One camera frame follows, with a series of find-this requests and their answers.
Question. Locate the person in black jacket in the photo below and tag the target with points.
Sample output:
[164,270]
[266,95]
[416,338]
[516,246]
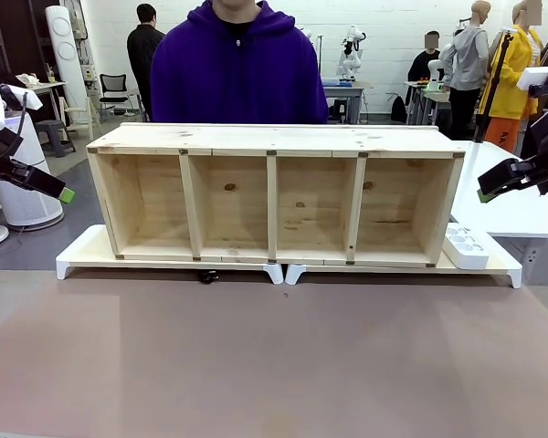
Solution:
[141,55]

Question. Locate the white-legged wooden monitor riser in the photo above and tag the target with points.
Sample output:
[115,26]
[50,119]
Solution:
[87,251]
[498,264]

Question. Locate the wooden four-compartment shelf box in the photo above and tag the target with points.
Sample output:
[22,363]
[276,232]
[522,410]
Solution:
[237,137]

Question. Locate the white power strip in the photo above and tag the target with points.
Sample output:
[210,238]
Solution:
[470,257]

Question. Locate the person in purple hoodie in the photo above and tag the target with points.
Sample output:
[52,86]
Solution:
[237,77]

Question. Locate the black tripod stand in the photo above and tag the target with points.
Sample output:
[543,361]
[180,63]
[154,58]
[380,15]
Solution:
[495,86]

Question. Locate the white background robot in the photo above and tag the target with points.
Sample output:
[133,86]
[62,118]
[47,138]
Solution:
[350,50]

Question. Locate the black mesh office chair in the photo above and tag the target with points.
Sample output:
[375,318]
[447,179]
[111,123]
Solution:
[114,89]

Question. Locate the white standing air conditioner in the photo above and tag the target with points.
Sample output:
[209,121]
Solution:
[66,55]

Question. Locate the grey plastic stool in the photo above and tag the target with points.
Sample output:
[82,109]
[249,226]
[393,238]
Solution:
[55,137]

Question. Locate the mannequin in grey hoodie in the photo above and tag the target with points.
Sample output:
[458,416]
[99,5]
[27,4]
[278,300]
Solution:
[469,59]

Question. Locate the mannequin in yellow jacket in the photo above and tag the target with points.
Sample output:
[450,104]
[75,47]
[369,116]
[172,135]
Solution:
[513,77]

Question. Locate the light wooden chair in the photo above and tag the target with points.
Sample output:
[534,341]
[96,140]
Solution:
[80,118]

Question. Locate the white cylindrical air purifier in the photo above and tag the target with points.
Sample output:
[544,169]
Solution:
[27,201]

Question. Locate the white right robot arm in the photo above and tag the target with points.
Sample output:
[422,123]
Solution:
[536,77]

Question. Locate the seated person in black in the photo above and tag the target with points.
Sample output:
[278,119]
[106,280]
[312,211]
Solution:
[424,64]

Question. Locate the white side table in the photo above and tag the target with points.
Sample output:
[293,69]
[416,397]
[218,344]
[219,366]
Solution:
[498,210]

